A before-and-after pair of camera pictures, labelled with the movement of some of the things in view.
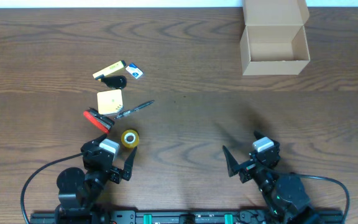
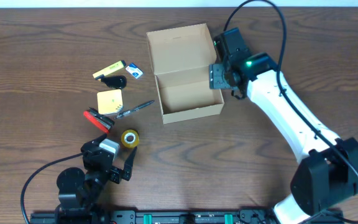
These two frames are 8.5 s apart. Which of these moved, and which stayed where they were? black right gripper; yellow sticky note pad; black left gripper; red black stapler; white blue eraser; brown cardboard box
Moved: black right gripper; brown cardboard box
Stayed: red black stapler; yellow sticky note pad; white blue eraser; black left gripper
